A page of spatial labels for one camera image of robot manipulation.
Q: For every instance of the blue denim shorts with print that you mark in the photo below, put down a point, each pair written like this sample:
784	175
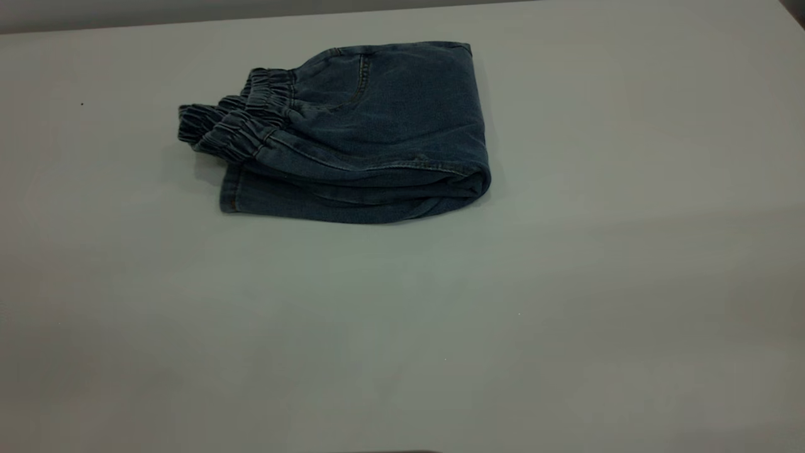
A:
377	126

